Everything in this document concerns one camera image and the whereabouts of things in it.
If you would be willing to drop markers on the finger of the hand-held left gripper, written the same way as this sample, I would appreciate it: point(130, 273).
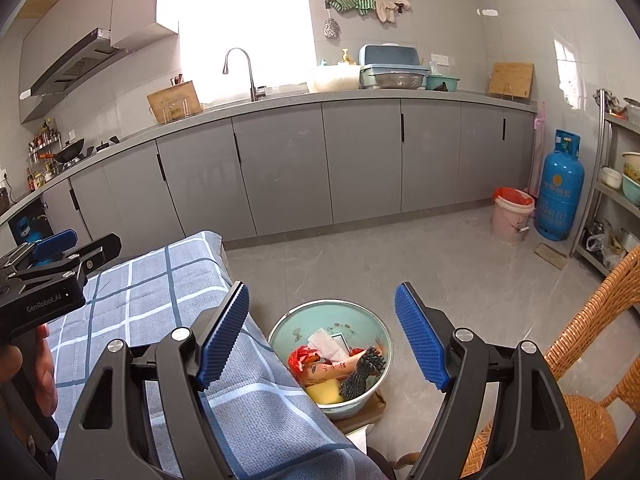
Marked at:
point(55, 241)
point(100, 250)

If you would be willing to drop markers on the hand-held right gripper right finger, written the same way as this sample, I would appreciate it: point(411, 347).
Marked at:
point(420, 340)

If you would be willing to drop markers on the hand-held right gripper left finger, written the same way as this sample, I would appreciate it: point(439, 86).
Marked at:
point(225, 335)

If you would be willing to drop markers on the mint green enamel basin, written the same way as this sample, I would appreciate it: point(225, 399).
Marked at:
point(345, 320)

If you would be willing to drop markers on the red plastic bag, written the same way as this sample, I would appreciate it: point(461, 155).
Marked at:
point(302, 358)

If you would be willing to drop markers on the orange printed snack packet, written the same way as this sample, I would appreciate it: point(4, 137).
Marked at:
point(330, 370)

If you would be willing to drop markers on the white plastic wrapper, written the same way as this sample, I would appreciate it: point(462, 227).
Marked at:
point(323, 345)

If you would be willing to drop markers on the yellow sponge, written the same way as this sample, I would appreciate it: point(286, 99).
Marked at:
point(325, 392)

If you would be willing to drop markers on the person's left hand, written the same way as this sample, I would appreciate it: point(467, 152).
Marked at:
point(47, 370)

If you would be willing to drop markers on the blue gas cylinder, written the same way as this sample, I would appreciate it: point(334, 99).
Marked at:
point(25, 227)
point(560, 190)

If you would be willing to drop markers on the blue plaid tablecloth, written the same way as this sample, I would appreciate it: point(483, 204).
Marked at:
point(150, 285)

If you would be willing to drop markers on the dark rice cooker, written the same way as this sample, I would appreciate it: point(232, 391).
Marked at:
point(4, 201)

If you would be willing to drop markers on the spice rack with bottles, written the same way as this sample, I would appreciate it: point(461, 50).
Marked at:
point(42, 160)

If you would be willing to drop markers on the wooden stool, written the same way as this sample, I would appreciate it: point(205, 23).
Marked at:
point(372, 407)

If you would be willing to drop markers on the black wok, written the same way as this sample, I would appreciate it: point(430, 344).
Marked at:
point(70, 152)

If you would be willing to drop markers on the gas stove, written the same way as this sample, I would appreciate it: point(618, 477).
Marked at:
point(100, 146)

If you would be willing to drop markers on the pink bucket with red bag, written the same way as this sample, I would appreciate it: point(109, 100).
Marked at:
point(511, 217)

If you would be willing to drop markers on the brown flat board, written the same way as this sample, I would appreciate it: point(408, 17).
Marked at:
point(550, 256)

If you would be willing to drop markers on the wooden cutting board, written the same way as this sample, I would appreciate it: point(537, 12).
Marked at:
point(175, 102)
point(511, 80)

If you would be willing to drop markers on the steel range hood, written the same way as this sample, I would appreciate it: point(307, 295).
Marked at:
point(70, 67)

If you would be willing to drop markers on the wicker chair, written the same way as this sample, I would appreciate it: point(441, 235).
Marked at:
point(585, 410)

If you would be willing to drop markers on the grey kitchen counter cabinets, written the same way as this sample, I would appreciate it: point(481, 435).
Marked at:
point(365, 160)

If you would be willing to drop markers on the steel gooseneck faucet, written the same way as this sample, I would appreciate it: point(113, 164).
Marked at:
point(252, 87)

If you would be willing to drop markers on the white bowl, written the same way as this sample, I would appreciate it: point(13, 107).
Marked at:
point(611, 178)

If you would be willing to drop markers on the steel shelf rack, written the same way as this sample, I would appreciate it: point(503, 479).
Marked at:
point(602, 160)

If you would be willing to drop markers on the small green basin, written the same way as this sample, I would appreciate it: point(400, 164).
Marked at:
point(445, 84)

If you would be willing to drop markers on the steel colander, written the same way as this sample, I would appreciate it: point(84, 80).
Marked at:
point(400, 81)

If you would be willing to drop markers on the bright window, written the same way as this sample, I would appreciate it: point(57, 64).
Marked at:
point(245, 20)

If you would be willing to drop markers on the white plastic tub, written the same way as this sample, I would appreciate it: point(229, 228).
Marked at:
point(332, 80)

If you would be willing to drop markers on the blue dish rack with lid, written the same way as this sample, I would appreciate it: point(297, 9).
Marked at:
point(387, 57)

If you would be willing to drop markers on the yellow soap dispenser bottle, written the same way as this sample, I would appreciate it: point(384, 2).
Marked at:
point(346, 58)

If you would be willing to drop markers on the hanging grey scrubber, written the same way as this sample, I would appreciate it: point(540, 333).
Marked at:
point(331, 29)

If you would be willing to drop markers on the beige rubber gloves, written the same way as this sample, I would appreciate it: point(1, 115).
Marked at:
point(390, 9)

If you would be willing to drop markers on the green striped cloth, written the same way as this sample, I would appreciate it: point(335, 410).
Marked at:
point(352, 5)

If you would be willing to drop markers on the grey wall cabinets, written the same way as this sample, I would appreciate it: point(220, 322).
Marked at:
point(135, 0)

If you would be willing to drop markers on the white wall socket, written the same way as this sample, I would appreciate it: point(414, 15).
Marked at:
point(440, 59)

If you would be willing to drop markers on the white wall hook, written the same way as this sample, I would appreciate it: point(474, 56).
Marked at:
point(487, 11)

